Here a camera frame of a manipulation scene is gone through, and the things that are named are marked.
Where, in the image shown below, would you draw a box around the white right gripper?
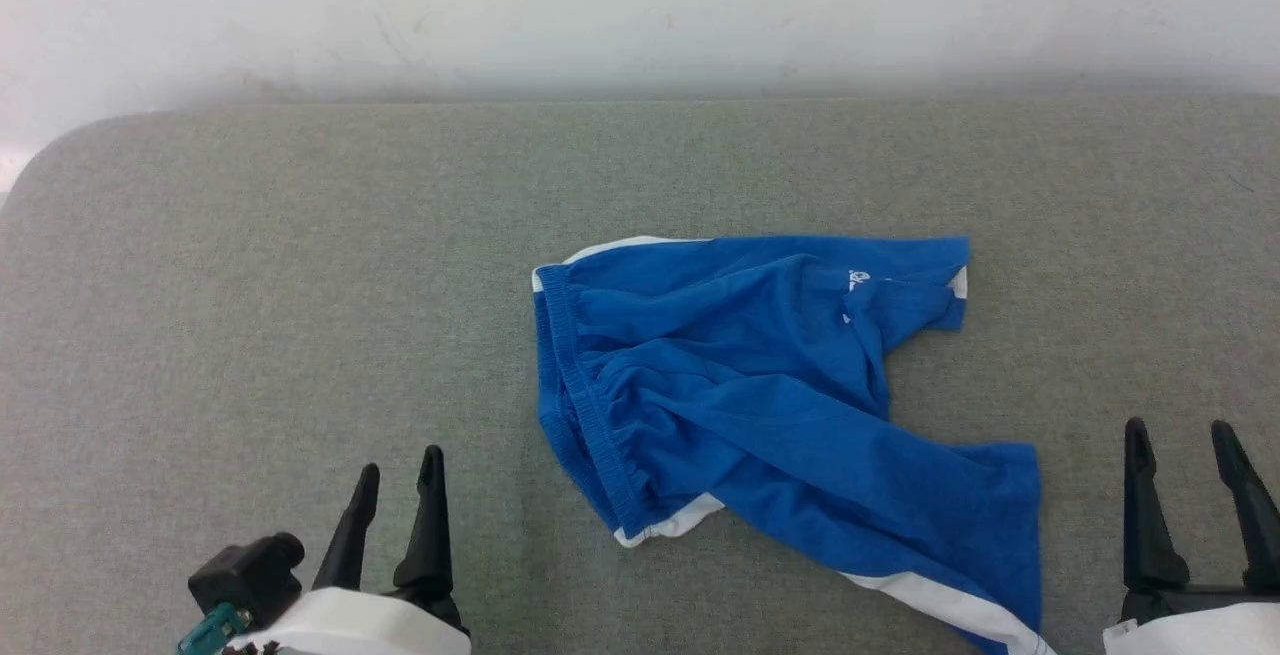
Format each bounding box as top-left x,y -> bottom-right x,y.
1103,417 -> 1280,655

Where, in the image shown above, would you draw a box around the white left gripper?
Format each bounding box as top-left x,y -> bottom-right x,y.
225,445 -> 472,655

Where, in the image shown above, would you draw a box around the blue shorts with white stripes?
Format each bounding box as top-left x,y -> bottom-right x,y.
531,234 -> 1059,655

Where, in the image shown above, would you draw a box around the grey-green fabric sofa seat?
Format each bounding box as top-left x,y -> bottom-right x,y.
0,95 -> 1280,655

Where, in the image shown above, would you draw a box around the left teal plug camera cable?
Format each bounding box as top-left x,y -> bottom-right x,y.
177,602 -> 253,655

